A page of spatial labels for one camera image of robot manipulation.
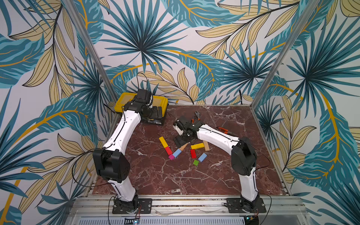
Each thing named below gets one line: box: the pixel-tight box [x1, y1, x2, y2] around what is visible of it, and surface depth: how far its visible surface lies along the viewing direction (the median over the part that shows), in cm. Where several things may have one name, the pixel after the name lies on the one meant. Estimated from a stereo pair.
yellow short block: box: [158, 135, 169, 149], surface depth 99 cm
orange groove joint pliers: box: [191, 110, 202, 124], surface depth 114 cm
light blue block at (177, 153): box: [172, 148, 182, 158], surface depth 94 cm
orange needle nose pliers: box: [216, 126, 239, 136], surface depth 106 cm
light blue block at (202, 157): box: [197, 152, 208, 163], surface depth 92 cm
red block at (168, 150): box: [165, 146, 173, 156], surface depth 95 cm
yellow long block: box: [190, 142, 205, 150], surface depth 97 cm
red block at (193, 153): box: [189, 149, 197, 159], surface depth 94 cm
